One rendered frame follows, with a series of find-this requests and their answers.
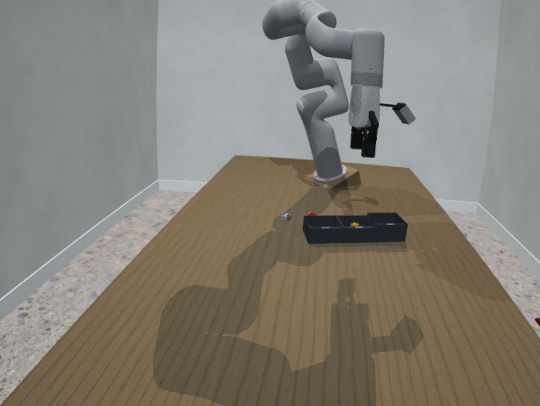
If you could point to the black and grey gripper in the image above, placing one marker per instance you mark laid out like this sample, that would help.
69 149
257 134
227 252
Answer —
364 102

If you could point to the dark grey rack of three bins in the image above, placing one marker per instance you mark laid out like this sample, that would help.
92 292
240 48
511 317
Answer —
323 229

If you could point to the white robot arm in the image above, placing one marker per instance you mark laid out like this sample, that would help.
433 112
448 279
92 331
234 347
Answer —
366 50

